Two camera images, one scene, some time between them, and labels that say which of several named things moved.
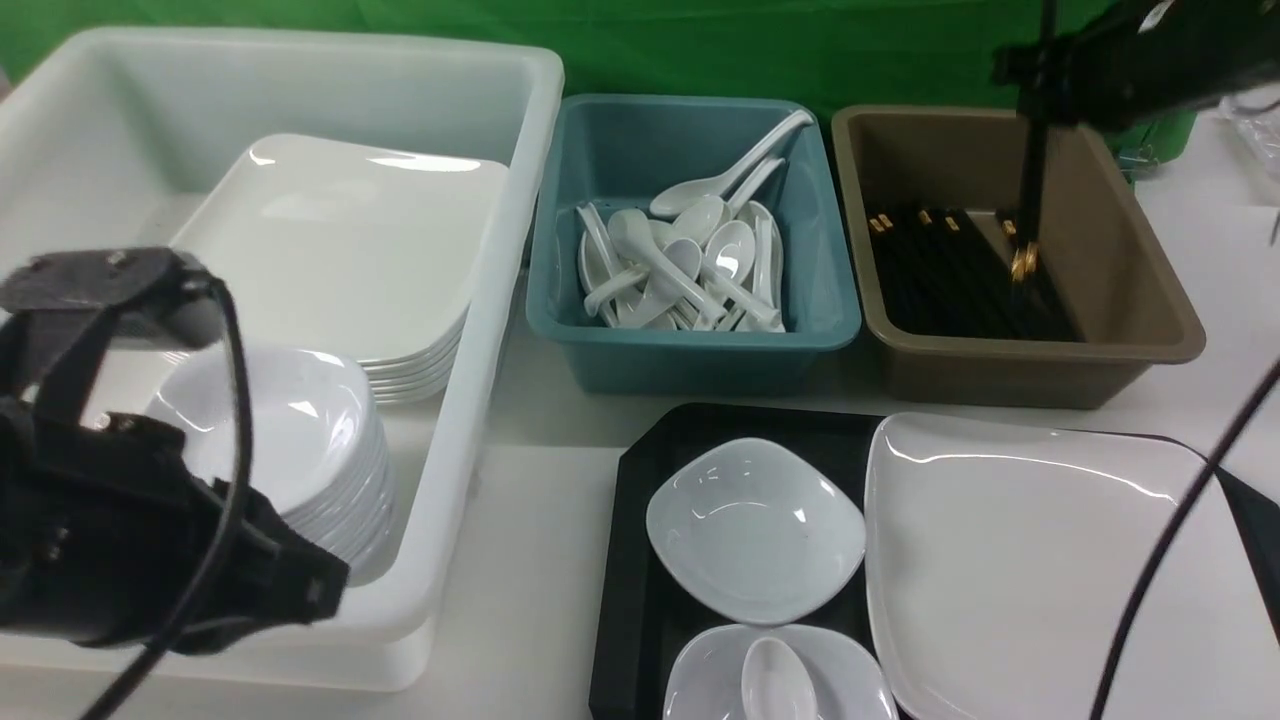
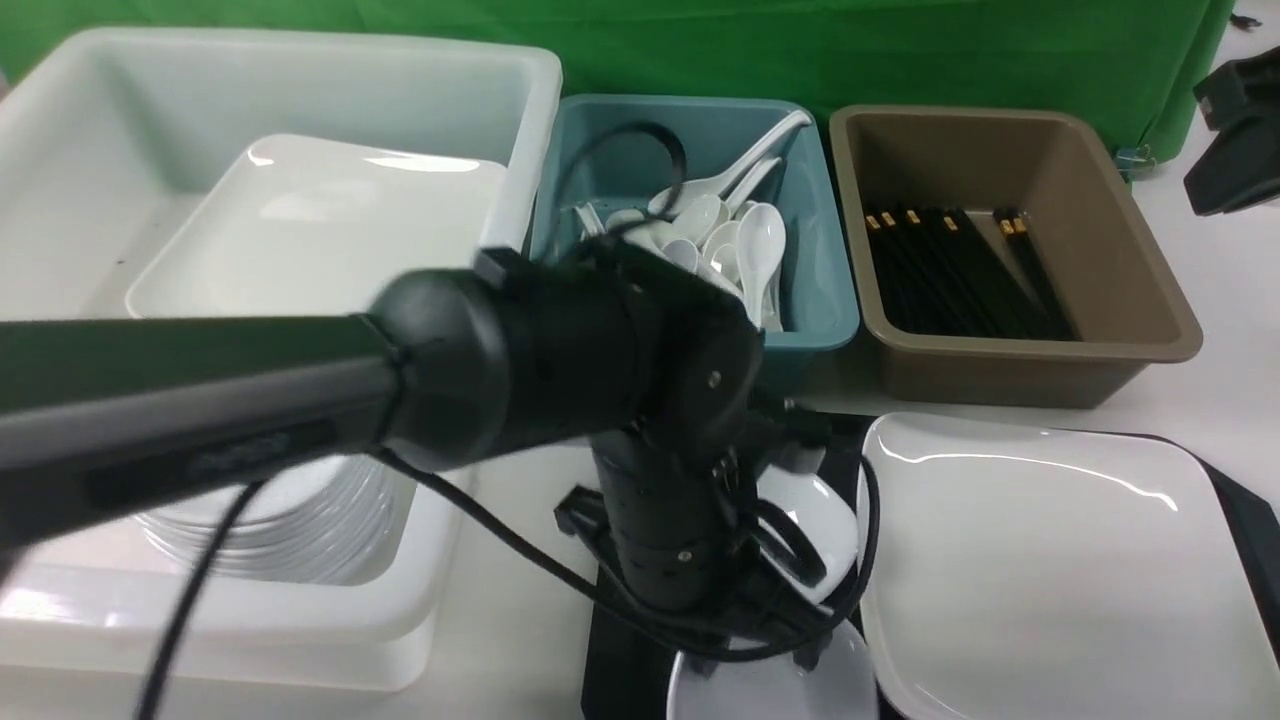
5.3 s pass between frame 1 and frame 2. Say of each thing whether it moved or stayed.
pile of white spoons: stayed
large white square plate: stayed
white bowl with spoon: stayed
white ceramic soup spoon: moved
